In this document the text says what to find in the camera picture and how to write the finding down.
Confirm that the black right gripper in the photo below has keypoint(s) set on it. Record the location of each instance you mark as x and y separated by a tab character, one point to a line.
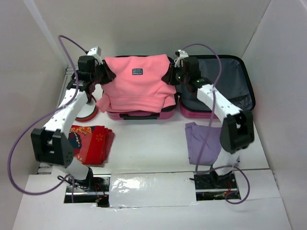
172	74

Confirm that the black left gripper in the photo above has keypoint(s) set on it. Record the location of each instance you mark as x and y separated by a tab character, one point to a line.
109	75

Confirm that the pink hoodie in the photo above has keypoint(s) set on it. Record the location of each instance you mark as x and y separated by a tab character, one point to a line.
138	85

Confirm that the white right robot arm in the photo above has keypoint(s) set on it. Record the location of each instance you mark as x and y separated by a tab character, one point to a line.
237	131

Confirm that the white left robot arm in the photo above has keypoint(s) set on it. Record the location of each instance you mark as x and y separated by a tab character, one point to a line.
50	143

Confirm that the red black headphones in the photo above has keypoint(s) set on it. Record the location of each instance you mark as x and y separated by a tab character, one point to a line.
88	112

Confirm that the pink hard-shell suitcase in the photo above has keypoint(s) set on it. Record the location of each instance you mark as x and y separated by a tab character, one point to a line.
233	84

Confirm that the red patterned folded blanket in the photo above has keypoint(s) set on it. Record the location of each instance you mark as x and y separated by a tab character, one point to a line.
91	144

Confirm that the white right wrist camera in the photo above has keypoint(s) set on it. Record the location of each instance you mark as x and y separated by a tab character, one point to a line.
180	54

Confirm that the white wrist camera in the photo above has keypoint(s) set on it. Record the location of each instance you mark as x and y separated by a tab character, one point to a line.
180	54
95	52

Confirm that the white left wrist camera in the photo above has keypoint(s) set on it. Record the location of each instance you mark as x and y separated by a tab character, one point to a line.
95	52

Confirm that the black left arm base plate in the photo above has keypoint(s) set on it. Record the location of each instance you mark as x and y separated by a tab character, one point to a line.
96	192

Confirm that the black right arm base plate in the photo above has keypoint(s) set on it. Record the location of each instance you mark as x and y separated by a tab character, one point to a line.
207	188

